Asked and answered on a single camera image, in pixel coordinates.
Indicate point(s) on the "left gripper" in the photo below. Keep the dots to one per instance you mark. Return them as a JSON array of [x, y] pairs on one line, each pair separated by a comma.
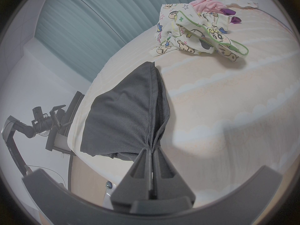
[[52, 119]]

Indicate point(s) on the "purple garment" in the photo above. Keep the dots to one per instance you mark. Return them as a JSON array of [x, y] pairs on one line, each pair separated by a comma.
[[228, 11]]

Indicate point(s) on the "black chest of drawers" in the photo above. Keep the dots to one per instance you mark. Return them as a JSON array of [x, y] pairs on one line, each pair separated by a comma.
[[75, 106]]

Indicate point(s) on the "pink garment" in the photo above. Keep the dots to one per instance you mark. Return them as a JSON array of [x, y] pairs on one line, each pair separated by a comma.
[[206, 5]]

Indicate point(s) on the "black T-shirt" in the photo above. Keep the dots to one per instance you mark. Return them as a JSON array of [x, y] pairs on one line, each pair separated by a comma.
[[121, 114]]

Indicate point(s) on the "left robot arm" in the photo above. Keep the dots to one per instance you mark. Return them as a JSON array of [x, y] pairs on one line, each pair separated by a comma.
[[11, 125]]

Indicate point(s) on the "round white-framed mirror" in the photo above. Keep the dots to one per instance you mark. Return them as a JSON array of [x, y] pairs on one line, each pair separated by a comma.
[[44, 133]]

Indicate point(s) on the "white printed garment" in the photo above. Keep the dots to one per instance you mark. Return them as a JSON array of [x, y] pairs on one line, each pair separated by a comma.
[[168, 10]]

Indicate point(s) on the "bed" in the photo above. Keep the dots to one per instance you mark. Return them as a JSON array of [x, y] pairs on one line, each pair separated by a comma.
[[222, 102]]

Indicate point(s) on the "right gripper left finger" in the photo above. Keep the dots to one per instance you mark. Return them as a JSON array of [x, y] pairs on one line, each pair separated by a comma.
[[136, 186]]

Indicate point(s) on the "white printed pillow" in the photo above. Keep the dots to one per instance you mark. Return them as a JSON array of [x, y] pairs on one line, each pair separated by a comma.
[[239, 1]]

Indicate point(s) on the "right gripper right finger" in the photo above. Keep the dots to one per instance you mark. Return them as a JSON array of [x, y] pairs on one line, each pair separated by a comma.
[[168, 184]]

